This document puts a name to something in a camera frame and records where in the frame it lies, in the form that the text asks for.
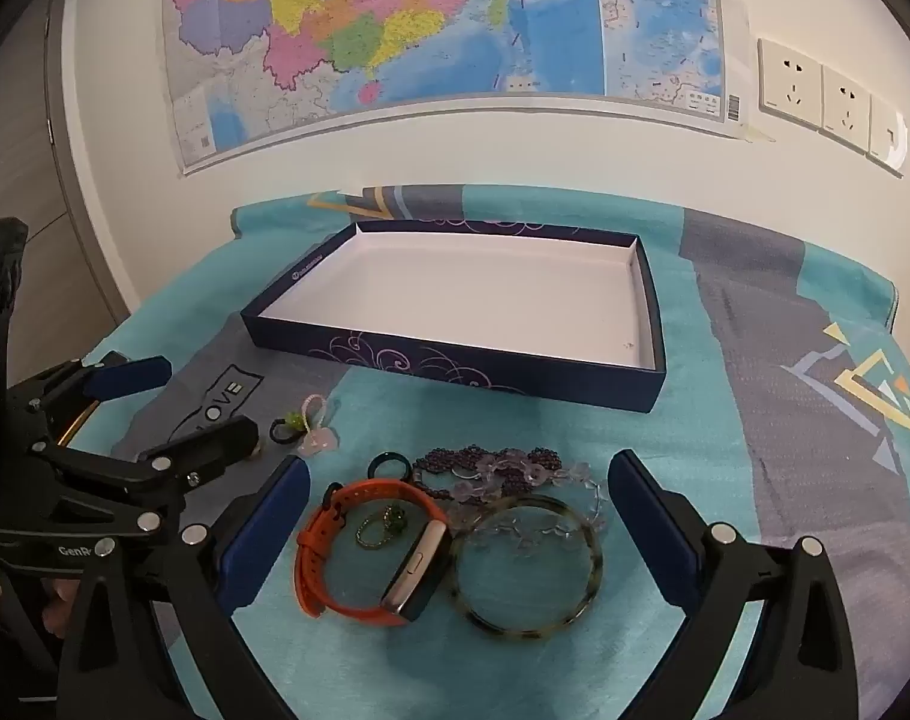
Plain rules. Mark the tortoiseshell bangle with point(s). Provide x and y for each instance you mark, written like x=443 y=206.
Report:
x=530 y=631

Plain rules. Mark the person's left hand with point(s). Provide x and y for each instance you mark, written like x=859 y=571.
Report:
x=57 y=604

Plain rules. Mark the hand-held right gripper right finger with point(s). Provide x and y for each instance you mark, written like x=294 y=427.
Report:
x=650 y=532

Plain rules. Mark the dark blue shallow box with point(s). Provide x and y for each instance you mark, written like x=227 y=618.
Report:
x=462 y=292

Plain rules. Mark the orange watch band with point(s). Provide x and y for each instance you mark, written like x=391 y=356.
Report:
x=365 y=493

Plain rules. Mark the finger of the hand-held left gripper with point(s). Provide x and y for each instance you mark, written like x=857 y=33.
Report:
x=132 y=376
x=215 y=442

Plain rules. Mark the white wall outlet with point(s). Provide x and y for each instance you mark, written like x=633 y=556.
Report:
x=846 y=106
x=790 y=82
x=887 y=133

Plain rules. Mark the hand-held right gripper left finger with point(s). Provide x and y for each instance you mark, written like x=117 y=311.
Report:
x=267 y=532

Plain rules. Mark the grey door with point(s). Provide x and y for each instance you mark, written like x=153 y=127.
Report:
x=20 y=165

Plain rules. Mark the colourful wall map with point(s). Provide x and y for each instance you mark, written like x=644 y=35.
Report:
x=425 y=15

